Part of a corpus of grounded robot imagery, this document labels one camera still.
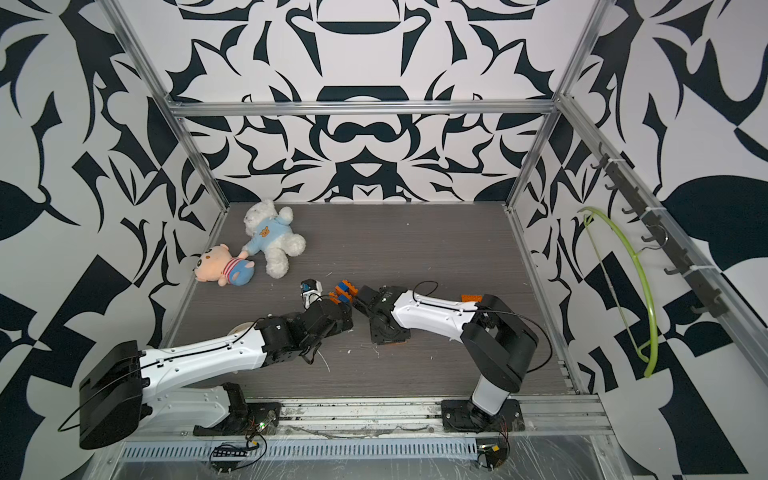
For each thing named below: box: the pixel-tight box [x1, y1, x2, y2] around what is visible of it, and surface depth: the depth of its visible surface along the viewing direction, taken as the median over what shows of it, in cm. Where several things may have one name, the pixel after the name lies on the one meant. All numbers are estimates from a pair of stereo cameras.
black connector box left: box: [211, 448, 248, 474], surface depth 70 cm
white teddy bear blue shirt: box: [242, 200, 307, 279], surface depth 103 cm
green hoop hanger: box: [577, 207, 659, 378], surface depth 64 cm
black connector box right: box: [477, 438, 507, 470], surface depth 73 cm
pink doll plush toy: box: [194, 244, 255, 287], surface depth 95 cm
